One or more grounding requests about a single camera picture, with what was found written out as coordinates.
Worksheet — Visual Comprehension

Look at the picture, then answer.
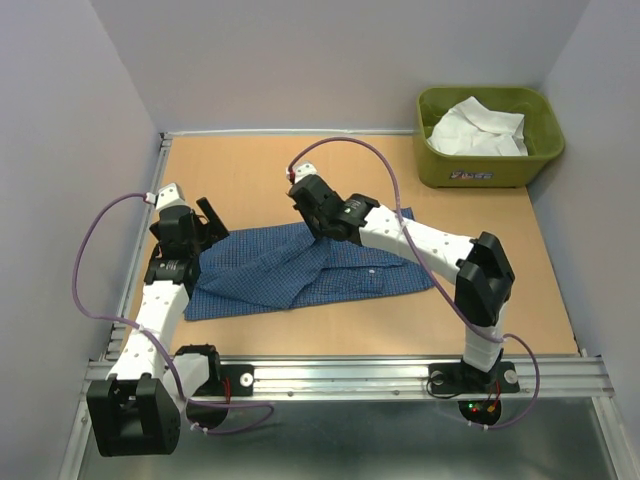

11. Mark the white cloth in bin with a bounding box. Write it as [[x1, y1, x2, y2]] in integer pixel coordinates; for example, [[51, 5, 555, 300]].
[[427, 96, 528, 157]]

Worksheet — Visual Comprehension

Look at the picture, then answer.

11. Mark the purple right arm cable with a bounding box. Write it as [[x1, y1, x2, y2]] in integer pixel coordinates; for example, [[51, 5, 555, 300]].
[[285, 137, 541, 432]]

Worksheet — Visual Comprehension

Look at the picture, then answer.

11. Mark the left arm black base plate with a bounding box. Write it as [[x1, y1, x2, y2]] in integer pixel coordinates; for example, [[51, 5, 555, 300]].
[[186, 364, 255, 434]]

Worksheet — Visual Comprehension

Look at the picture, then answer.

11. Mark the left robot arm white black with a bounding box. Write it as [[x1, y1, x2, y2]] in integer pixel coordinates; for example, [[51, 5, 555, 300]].
[[86, 184, 229, 457]]

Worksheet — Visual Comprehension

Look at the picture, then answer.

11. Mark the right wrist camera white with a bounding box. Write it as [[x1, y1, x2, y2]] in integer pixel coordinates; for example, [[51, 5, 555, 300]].
[[286, 162, 317, 185]]

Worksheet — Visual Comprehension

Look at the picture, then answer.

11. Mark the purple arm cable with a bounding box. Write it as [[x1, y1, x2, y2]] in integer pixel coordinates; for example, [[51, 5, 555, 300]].
[[285, 137, 541, 432], [72, 192, 275, 435]]

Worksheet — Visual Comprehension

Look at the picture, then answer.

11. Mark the green plastic bin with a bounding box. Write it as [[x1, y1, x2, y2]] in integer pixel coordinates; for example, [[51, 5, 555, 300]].
[[413, 86, 565, 188]]

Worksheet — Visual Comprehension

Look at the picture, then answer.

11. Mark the blue plaid long sleeve shirt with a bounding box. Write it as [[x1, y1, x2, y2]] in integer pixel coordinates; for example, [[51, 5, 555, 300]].
[[185, 222, 433, 321]]

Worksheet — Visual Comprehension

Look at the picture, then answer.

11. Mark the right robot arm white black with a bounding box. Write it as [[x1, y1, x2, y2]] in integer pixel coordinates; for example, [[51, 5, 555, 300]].
[[288, 173, 515, 390]]

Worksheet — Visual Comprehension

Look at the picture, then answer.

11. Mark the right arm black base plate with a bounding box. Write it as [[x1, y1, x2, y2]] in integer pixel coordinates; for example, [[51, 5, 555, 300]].
[[427, 360, 521, 426]]

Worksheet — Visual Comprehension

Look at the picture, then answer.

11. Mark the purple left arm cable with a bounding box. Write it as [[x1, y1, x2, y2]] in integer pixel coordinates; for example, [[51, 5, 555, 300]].
[[72, 192, 275, 435]]

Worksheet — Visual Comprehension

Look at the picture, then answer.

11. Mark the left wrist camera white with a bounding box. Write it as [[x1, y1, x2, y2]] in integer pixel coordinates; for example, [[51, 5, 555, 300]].
[[143, 183, 187, 212]]

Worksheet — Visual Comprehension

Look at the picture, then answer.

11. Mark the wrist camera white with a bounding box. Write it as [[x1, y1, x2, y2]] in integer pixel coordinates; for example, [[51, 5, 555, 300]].
[[143, 183, 187, 212], [286, 162, 317, 185]]

